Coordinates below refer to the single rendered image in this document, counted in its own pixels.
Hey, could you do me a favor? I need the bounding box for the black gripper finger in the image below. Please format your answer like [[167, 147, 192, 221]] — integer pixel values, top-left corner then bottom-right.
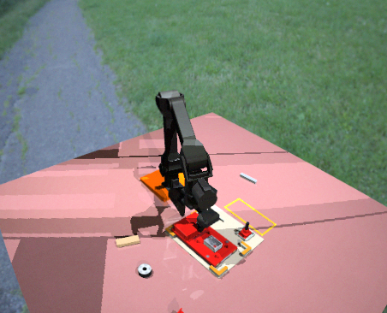
[[170, 200, 186, 217], [196, 222, 205, 233]]

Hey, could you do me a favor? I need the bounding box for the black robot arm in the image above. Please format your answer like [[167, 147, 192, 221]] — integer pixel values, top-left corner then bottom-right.
[[156, 89, 217, 209]]

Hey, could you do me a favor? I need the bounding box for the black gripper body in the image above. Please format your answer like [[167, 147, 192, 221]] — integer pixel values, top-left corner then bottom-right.
[[168, 185, 220, 227]]

